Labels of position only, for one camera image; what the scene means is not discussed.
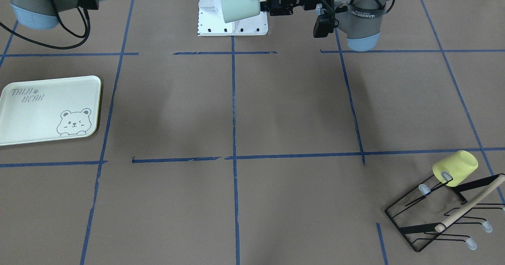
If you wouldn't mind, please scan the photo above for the green cup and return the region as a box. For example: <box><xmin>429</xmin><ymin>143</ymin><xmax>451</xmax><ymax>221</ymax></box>
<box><xmin>221</xmin><ymin>0</ymin><xmax>260</xmax><ymax>24</ymax></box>

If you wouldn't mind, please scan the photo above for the cream bear tray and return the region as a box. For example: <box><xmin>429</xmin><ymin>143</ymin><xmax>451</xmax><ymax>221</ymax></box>
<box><xmin>0</xmin><ymin>76</ymin><xmax>102</xmax><ymax>146</ymax></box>

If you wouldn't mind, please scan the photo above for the yellow cup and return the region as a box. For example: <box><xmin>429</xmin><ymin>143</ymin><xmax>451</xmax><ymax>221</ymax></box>
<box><xmin>432</xmin><ymin>150</ymin><xmax>479</xmax><ymax>187</ymax></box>

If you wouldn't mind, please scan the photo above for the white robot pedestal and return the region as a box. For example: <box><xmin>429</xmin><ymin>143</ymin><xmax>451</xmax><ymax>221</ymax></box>
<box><xmin>197</xmin><ymin>0</ymin><xmax>269</xmax><ymax>36</ymax></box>

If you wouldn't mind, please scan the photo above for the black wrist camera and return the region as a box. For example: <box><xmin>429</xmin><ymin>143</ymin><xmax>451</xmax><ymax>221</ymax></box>
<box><xmin>313</xmin><ymin>14</ymin><xmax>339</xmax><ymax>38</ymax></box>

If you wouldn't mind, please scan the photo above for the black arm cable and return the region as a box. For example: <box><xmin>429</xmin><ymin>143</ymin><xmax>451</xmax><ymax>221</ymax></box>
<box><xmin>0</xmin><ymin>0</ymin><xmax>91</xmax><ymax>49</ymax></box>

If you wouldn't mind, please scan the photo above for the black wire cup rack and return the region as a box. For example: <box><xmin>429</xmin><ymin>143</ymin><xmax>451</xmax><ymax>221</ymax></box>
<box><xmin>384</xmin><ymin>173</ymin><xmax>504</xmax><ymax>252</ymax></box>

